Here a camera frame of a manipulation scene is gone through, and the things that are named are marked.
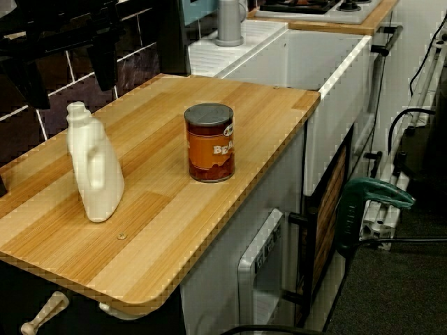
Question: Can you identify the dark upright panel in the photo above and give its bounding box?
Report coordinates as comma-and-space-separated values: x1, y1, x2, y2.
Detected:
156, 0, 191, 76

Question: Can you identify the dark tiled backsplash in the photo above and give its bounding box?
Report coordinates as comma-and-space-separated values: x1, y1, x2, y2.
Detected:
0, 6, 161, 168

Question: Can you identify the green clamp handle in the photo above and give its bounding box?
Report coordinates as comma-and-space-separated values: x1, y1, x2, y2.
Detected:
335, 177, 417, 254

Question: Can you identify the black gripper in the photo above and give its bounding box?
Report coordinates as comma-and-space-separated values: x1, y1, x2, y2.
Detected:
0, 10, 127, 110

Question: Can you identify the grey dispenser panel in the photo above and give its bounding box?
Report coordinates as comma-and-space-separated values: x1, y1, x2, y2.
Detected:
237, 208, 284, 329

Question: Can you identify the black cabinet door handle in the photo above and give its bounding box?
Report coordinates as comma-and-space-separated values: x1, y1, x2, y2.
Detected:
370, 24, 404, 57
362, 150, 383, 179

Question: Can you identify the black floor box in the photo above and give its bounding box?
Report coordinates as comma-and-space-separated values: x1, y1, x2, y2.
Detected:
397, 94, 447, 196

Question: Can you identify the orange beans can grey lid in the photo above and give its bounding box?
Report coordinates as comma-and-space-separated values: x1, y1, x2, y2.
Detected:
184, 102, 237, 184

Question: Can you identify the cream lever handle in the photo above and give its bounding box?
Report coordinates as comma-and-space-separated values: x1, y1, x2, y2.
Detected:
20, 291, 70, 335

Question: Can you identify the black looped cable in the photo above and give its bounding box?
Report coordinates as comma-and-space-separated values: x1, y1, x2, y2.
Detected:
388, 107, 437, 158

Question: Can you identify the grey toy stove top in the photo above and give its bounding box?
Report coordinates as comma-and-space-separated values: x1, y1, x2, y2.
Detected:
254, 0, 383, 25

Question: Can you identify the thin black cable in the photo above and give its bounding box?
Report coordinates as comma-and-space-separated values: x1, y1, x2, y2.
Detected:
409, 10, 447, 95

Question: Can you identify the aluminium frame rail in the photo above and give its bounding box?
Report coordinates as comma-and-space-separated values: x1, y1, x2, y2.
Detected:
359, 31, 447, 251

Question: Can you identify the black oven door handle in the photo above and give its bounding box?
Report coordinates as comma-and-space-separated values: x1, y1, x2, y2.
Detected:
282, 211, 312, 308

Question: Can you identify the white toy kitchen cabinet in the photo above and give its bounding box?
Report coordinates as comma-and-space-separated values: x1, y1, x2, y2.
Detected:
179, 19, 436, 335

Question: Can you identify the white plastic bracket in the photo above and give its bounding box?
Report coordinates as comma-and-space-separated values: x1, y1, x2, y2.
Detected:
98, 301, 144, 320

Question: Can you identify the white detergent bottle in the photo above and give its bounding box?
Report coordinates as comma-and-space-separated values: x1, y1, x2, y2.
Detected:
66, 101, 126, 223

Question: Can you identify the black framed wooden oven door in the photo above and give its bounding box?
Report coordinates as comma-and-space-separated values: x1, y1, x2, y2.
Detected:
288, 124, 354, 325

